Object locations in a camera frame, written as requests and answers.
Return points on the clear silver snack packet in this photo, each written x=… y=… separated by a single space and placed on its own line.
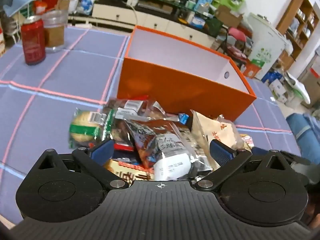
x=172 y=165

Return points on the dark red snack packet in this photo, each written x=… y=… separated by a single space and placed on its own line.
x=145 y=142

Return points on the blue cardboard box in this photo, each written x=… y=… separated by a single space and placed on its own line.
x=273 y=77

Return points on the person's right forearm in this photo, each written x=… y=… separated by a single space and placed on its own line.
x=314 y=210

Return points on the yellow red snack packet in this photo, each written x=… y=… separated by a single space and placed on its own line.
x=130 y=172

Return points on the wooden bookshelf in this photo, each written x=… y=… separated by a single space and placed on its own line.
x=303 y=7

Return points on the blue fabric bundle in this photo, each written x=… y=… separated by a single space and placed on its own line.
x=302 y=132

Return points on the brown cardboard box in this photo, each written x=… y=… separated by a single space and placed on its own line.
x=227 y=17

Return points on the tall blue white packet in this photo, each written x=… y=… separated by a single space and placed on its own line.
x=203 y=2

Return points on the clear brown snack packet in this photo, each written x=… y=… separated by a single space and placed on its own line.
x=130 y=105

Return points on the white fridge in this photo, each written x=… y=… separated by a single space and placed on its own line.
x=267 y=42

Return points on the white blue bag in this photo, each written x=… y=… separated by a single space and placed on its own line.
x=87 y=2

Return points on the white TV cabinet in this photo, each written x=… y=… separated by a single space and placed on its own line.
x=155 y=21

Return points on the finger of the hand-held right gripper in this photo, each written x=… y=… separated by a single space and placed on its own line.
x=257 y=151

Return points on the blue snack packet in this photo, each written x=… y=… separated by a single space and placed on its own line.
x=183 y=118

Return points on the clear plastic jar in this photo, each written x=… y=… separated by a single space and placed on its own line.
x=53 y=35

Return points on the red soda can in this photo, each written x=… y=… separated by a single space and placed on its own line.
x=32 y=42

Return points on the orange paper bag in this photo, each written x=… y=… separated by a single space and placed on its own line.
x=251 y=70

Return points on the orange storage box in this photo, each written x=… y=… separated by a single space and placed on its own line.
x=175 y=85

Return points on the red folding chair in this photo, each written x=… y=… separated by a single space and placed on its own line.
x=236 y=33

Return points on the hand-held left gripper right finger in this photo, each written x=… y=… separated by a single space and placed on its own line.
x=221 y=152

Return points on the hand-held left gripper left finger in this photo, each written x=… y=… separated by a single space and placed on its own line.
x=103 y=148

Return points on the green striped bread packet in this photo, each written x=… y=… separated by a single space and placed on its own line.
x=85 y=127

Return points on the blue tissue pack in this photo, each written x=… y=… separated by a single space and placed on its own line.
x=198 y=22

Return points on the beige snack packet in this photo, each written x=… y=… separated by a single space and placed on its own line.
x=212 y=132

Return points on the dark green bag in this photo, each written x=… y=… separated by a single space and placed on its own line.
x=214 y=26

